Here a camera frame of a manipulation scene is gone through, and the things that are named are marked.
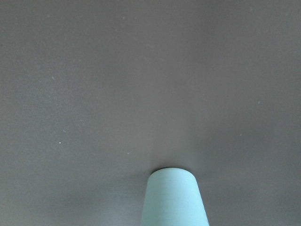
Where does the mint green cup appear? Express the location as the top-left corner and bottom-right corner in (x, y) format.
(141, 168), (209, 226)

